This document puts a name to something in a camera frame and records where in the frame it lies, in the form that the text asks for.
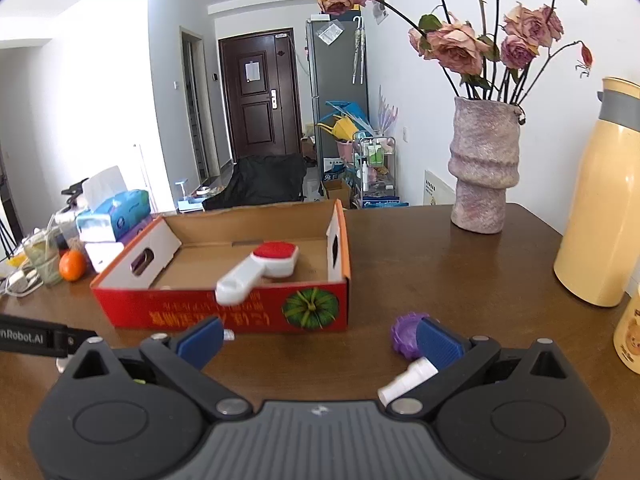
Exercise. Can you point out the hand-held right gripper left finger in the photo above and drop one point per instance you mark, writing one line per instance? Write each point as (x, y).
(200, 342)

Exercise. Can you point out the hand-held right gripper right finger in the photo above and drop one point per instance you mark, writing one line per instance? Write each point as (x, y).
(437, 344)

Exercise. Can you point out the red cardboard box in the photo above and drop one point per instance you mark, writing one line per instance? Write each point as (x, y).
(200, 317)

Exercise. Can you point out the purple spiky round scrubber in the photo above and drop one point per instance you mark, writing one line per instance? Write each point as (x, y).
(402, 332)

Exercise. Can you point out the small white plastic bottle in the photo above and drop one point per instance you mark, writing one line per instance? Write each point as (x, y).
(407, 382)

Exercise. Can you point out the red white lint brush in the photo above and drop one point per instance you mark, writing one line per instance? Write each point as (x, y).
(235, 282)

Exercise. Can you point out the clear glass cup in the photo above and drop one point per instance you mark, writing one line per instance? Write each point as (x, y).
(42, 265)

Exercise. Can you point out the orange fruit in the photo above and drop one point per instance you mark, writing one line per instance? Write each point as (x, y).
(73, 266)

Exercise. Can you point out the purple tissue pack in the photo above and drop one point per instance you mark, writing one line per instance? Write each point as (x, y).
(102, 255)

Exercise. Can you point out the clear plastic food container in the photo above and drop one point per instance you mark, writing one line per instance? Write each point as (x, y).
(67, 217)

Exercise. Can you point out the pet water feeder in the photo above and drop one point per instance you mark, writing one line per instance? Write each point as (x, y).
(187, 200)

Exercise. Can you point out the blue white bag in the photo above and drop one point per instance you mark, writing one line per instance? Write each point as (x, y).
(382, 202)

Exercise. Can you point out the blue tissue pack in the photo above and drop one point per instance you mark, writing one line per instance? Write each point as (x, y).
(120, 212)

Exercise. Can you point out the white leaning panel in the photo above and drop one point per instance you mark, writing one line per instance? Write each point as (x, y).
(437, 190)

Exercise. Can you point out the pink textured ceramic vase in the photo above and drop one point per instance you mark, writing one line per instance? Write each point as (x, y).
(482, 170)

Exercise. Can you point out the open brown carton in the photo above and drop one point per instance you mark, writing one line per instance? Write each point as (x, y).
(337, 192)

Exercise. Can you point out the yellow bear print bottle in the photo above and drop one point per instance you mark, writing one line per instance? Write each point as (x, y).
(631, 335)

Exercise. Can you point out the blue white printed sack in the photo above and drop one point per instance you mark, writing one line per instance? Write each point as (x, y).
(335, 169)

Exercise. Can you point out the cream thermos jug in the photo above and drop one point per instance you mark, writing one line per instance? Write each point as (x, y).
(595, 210)

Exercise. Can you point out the pink plastic bucket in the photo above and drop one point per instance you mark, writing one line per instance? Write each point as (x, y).
(345, 149)

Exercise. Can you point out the yellow plastic dustpan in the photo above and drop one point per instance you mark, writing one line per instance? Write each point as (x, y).
(345, 127)

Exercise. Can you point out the purple fairy wings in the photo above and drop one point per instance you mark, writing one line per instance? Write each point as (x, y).
(387, 112)

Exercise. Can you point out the dark brown entrance door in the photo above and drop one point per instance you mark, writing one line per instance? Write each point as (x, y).
(260, 110)

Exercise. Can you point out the grey refrigerator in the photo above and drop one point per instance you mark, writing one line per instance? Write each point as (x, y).
(335, 75)

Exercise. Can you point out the bunch of dried pink roses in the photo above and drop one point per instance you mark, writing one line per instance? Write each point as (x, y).
(455, 45)

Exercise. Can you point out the white folded umbrella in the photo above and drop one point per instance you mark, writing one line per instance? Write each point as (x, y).
(357, 55)

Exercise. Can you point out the clear sleeve on refrigerator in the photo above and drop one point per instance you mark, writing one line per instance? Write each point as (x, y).
(330, 34)

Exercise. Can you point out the white wall socket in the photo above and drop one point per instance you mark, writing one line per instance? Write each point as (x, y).
(405, 134)

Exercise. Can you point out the dark interior door frame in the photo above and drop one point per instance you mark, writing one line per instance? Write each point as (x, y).
(195, 110)

